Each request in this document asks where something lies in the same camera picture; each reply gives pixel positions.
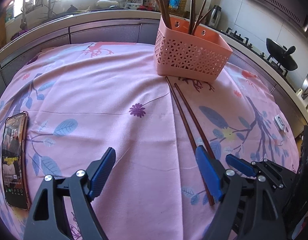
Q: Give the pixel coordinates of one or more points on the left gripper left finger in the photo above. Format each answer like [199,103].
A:
[48,218]

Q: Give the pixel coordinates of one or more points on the dark red chopstick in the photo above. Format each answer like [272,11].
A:
[190,136]

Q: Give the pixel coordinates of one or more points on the stainless steel kettle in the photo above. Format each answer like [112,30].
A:
[215,16]

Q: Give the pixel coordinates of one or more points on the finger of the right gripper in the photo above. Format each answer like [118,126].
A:
[241,165]

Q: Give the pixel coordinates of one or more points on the smartphone in pink case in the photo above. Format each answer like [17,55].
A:
[13,161]

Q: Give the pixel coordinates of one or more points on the pink perforated utensil basket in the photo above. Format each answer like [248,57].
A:
[201,56]

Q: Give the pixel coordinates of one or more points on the gas stove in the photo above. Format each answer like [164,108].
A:
[261,53]

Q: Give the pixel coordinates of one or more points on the black wok with lid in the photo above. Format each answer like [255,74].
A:
[282,54]

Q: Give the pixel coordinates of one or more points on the dark wooden chopstick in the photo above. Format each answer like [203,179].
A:
[160,4]

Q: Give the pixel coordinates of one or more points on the reddish brown chopstick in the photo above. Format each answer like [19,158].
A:
[199,17]

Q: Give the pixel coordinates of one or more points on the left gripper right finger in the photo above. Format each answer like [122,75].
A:
[247,207]

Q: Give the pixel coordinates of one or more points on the dark brown chopstick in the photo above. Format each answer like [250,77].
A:
[194,118]

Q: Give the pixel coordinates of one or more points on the small white square device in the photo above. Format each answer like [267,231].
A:
[279,123]

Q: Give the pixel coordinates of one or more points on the pink floral tablecloth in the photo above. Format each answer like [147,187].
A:
[84,98]

